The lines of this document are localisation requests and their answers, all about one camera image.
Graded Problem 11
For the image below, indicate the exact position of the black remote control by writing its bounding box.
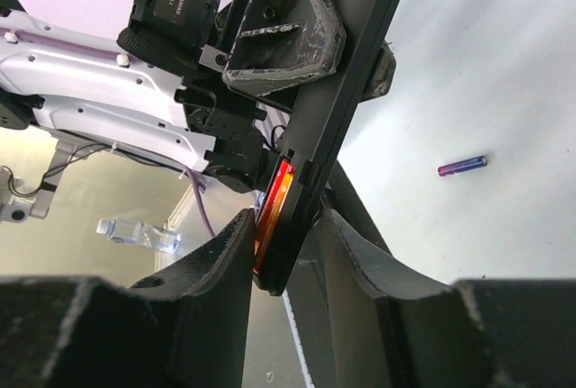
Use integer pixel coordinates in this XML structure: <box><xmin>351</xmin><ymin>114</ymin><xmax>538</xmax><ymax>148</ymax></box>
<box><xmin>254</xmin><ymin>0</ymin><xmax>400</xmax><ymax>296</ymax></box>

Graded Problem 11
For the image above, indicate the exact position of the purple battery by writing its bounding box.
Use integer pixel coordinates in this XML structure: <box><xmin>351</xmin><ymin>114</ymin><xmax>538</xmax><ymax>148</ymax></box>
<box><xmin>437</xmin><ymin>156</ymin><xmax>488</xmax><ymax>177</ymax></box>

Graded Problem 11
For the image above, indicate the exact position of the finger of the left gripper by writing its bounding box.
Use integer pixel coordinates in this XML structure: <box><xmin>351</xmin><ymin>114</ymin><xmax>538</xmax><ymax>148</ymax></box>
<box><xmin>362</xmin><ymin>43</ymin><xmax>397</xmax><ymax>101</ymax></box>
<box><xmin>222</xmin><ymin>0</ymin><xmax>347</xmax><ymax>95</ymax></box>

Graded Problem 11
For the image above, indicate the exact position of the red orange battery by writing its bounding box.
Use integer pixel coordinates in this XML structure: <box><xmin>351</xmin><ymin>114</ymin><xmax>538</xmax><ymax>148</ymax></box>
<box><xmin>265</xmin><ymin>158</ymin><xmax>294</xmax><ymax>205</ymax></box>

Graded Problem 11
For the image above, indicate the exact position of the clear plastic bottle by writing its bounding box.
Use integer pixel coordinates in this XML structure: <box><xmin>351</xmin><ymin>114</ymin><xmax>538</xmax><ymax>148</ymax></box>
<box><xmin>96</xmin><ymin>218</ymin><xmax>181</xmax><ymax>254</ymax></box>

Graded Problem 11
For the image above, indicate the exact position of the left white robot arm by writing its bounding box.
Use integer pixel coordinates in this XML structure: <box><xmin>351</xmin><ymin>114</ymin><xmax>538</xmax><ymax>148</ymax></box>
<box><xmin>1</xmin><ymin>0</ymin><xmax>400</xmax><ymax>196</ymax></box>

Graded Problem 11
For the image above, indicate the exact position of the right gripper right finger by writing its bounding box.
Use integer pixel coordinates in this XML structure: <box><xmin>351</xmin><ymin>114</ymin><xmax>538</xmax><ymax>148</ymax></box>
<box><xmin>332</xmin><ymin>217</ymin><xmax>575</xmax><ymax>387</ymax></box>

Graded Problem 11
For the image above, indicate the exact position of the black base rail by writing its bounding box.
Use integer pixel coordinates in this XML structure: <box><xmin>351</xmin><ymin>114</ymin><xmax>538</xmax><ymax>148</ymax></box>
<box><xmin>285</xmin><ymin>163</ymin><xmax>389</xmax><ymax>387</ymax></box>

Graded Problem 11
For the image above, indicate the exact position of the white slotted cable duct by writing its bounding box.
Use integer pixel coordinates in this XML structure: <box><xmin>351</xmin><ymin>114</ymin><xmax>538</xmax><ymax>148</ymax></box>
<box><xmin>282</xmin><ymin>291</ymin><xmax>315</xmax><ymax>388</ymax></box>

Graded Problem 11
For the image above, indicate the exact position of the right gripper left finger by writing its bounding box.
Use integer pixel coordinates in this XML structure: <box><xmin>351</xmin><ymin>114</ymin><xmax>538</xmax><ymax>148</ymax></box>
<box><xmin>1</xmin><ymin>209</ymin><xmax>255</xmax><ymax>387</ymax></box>

